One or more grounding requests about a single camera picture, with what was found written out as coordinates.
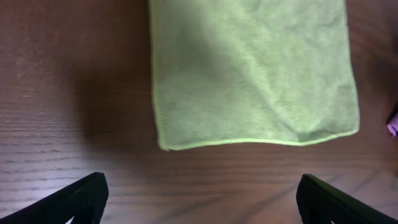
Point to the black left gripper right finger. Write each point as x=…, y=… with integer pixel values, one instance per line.
x=321, y=203

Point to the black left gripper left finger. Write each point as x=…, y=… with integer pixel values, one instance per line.
x=81, y=202

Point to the light green cloth with tag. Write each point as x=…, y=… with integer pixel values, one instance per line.
x=269, y=71

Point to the crumpled purple cloth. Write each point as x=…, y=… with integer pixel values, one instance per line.
x=392, y=125

